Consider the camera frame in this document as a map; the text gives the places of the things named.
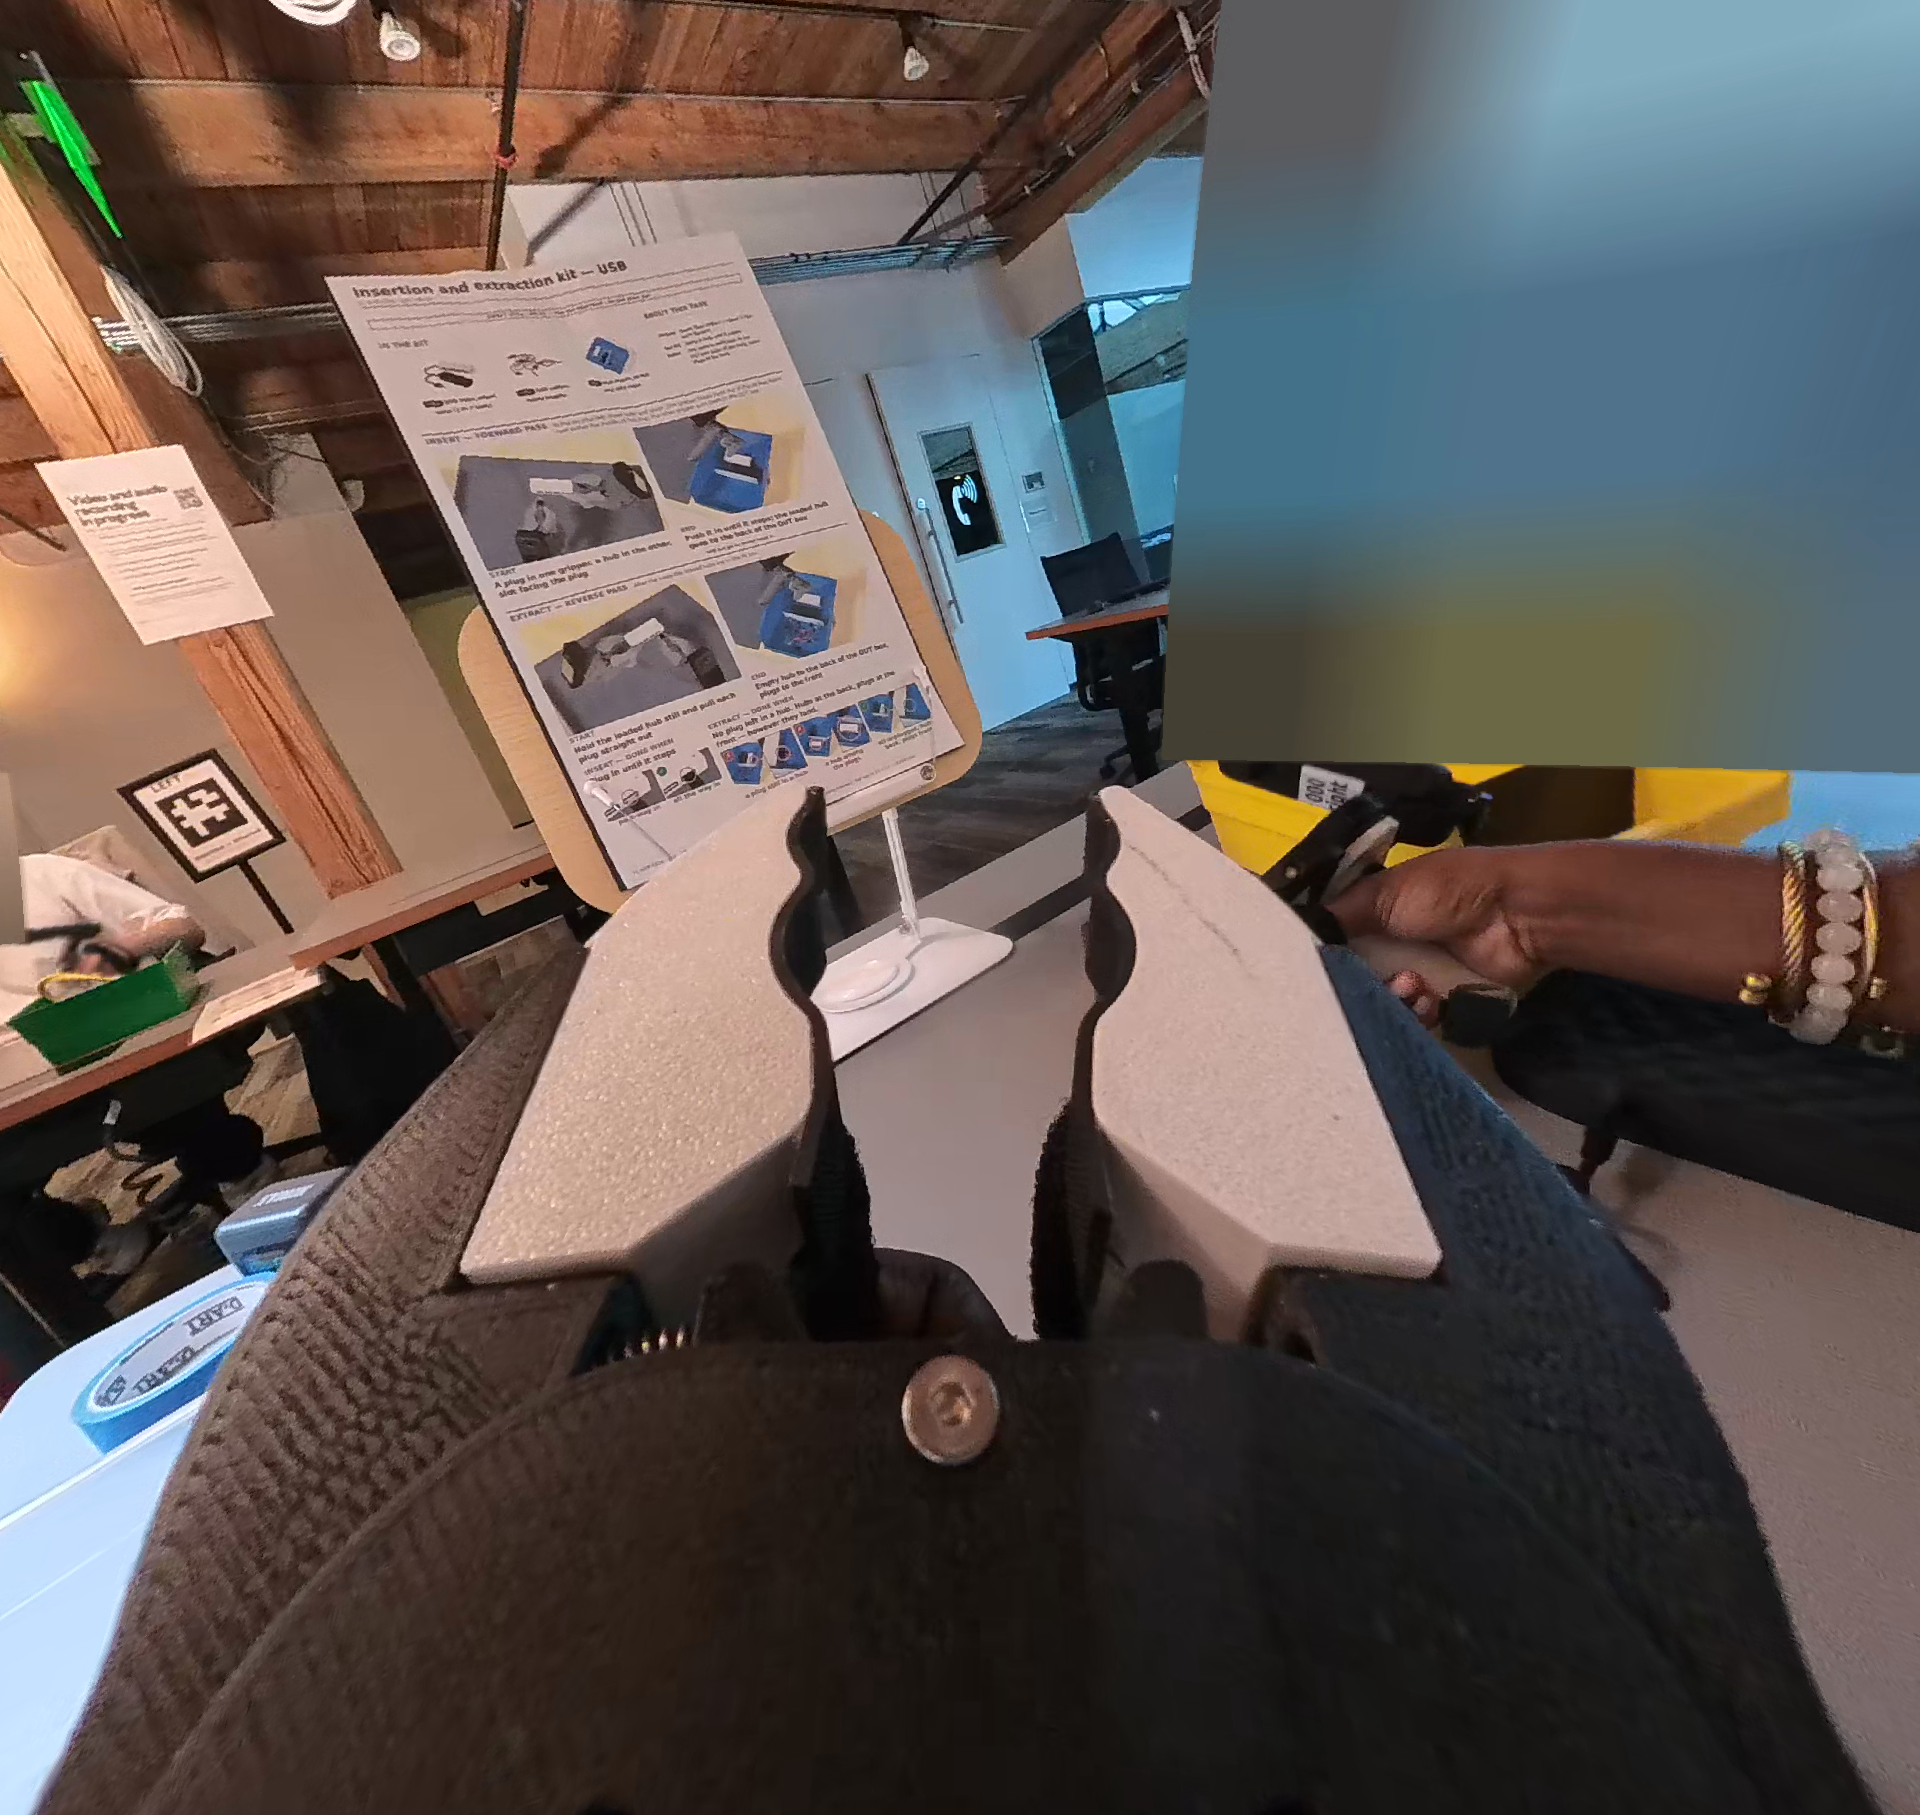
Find black white tag sign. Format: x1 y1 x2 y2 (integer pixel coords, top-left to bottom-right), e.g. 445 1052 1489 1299
117 749 295 931

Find blue tape roll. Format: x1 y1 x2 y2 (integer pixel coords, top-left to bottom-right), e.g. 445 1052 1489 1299
71 1278 274 1450

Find beaded and gold bracelets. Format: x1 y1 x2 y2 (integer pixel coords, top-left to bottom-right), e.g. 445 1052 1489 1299
1740 825 1907 1060

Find white notice sheet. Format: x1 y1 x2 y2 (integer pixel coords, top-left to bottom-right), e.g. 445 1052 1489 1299
37 446 276 647

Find green plastic bin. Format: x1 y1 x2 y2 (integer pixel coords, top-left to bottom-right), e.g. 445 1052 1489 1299
6 943 204 1069

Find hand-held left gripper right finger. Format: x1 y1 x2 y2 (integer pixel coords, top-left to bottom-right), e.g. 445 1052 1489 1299
1030 784 1443 1342

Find printed instruction sheet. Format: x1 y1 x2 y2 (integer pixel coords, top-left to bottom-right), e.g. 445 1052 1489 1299
325 233 964 889

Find green lit exit sign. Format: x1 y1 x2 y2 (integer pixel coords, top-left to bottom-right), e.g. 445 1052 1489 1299
0 73 126 244

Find person's right hand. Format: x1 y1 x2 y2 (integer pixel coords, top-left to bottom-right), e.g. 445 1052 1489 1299
1328 847 1552 997

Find white door with phone sign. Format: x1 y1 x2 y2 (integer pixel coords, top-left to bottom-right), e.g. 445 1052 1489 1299
867 361 1090 647

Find instruction sheet on stand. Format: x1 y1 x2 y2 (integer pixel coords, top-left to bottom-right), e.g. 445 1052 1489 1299
458 509 1019 1064

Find wooden support post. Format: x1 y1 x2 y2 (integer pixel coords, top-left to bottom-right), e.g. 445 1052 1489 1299
0 163 404 898

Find grey printed box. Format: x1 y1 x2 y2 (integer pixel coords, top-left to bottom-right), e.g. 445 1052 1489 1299
214 1167 350 1277

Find person's right forearm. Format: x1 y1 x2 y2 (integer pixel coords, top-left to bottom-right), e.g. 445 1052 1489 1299
1537 837 1920 1042

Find black office chair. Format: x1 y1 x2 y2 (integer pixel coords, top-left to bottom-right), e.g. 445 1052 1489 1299
1039 530 1169 780

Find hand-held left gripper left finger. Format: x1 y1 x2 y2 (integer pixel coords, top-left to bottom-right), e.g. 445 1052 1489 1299
458 784 881 1339

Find wooden desk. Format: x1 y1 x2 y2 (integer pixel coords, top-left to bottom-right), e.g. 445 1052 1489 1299
0 832 561 1135
1025 592 1169 780

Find yellow plastic bin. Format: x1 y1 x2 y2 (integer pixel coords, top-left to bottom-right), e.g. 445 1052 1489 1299
1191 762 1791 874

